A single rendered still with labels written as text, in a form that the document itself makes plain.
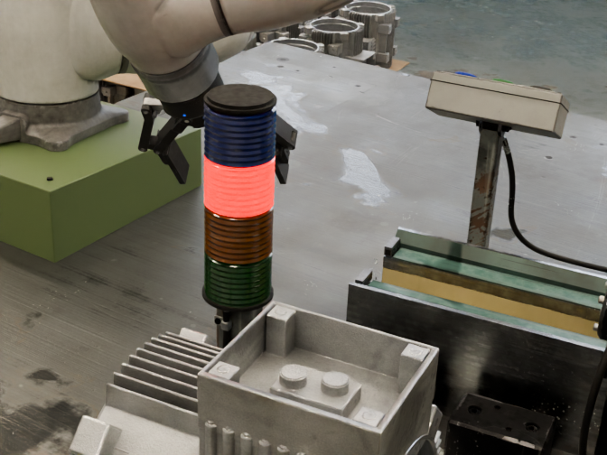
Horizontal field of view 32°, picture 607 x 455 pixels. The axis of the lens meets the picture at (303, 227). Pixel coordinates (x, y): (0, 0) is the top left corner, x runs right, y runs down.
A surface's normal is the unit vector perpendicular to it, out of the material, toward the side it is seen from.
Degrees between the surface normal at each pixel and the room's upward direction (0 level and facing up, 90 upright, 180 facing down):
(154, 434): 32
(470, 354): 90
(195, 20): 111
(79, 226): 90
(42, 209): 90
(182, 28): 115
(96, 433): 45
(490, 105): 63
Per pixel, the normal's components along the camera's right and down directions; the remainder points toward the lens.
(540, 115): -0.36, -0.05
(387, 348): -0.44, 0.39
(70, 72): 0.61, 0.40
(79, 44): 0.42, 0.40
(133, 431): -0.22, -0.50
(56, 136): 0.07, -0.80
